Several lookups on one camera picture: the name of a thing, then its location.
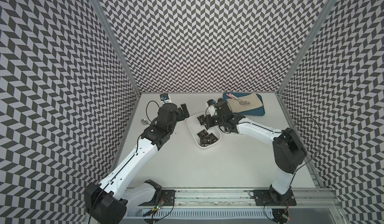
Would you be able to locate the white plastic storage box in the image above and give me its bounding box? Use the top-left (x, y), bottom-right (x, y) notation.
top-left (187, 112), bottom-right (222, 150)

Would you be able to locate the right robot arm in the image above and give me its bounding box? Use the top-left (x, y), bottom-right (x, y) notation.
top-left (201, 101), bottom-right (307, 205)

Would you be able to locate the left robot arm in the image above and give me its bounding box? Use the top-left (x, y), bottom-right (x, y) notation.
top-left (84, 102), bottom-right (190, 224)

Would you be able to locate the silver spoon on table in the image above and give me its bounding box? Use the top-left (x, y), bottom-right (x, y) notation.
top-left (141, 119), bottom-right (150, 125)

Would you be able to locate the beige folded cloth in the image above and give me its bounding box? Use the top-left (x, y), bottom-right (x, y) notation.
top-left (226, 93), bottom-right (264, 113)

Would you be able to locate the blue tray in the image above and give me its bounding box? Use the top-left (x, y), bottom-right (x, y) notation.
top-left (223, 92), bottom-right (266, 117)

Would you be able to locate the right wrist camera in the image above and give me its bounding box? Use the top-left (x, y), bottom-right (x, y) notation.
top-left (206, 99), bottom-right (216, 116)

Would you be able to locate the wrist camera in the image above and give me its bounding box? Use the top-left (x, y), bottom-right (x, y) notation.
top-left (160, 93), bottom-right (172, 104)
top-left (206, 99), bottom-right (216, 116)

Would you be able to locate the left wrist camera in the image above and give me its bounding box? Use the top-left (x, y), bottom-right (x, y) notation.
top-left (160, 93), bottom-right (172, 104)

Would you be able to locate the red handled utensil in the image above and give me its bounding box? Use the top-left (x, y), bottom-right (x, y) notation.
top-left (226, 93), bottom-right (250, 105)

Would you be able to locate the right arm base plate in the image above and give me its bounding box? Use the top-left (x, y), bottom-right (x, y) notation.
top-left (251, 189), bottom-right (297, 207)

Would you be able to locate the aluminium front rail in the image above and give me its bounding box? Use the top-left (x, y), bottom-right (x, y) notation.
top-left (89, 187), bottom-right (341, 210)

